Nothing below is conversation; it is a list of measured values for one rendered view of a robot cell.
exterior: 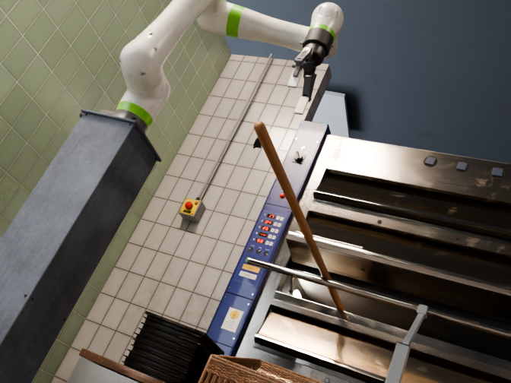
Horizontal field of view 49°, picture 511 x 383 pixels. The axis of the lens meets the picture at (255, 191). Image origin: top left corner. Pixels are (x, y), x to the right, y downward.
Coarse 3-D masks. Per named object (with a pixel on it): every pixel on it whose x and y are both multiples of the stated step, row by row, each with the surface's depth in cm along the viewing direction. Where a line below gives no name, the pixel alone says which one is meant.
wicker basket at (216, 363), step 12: (216, 360) 199; (228, 360) 198; (240, 360) 223; (252, 360) 234; (204, 372) 198; (216, 372) 196; (228, 372) 195; (240, 372) 194; (252, 372) 192; (264, 372) 238; (276, 372) 237; (288, 372) 235
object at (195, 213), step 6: (186, 198) 296; (192, 204) 293; (198, 204) 292; (180, 210) 293; (186, 210) 292; (192, 210) 291; (198, 210) 292; (204, 210) 297; (186, 216) 292; (192, 216) 289; (198, 216) 293
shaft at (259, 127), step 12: (264, 132) 144; (264, 144) 148; (276, 156) 153; (276, 168) 157; (288, 180) 164; (288, 192) 167; (300, 216) 179; (300, 228) 186; (312, 240) 194; (312, 252) 201; (324, 264) 211; (324, 276) 218; (336, 300) 239
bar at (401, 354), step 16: (288, 272) 223; (304, 272) 222; (336, 288) 214; (352, 288) 212; (400, 304) 204; (416, 304) 202; (416, 320) 194; (448, 320) 197; (464, 320) 194; (400, 352) 173; (400, 368) 170
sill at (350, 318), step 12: (288, 300) 257; (300, 300) 255; (324, 312) 249; (336, 312) 247; (360, 324) 242; (372, 324) 240; (384, 324) 239; (396, 336) 235; (420, 336) 232; (444, 348) 227; (456, 348) 226; (480, 360) 221; (492, 360) 219; (504, 360) 218
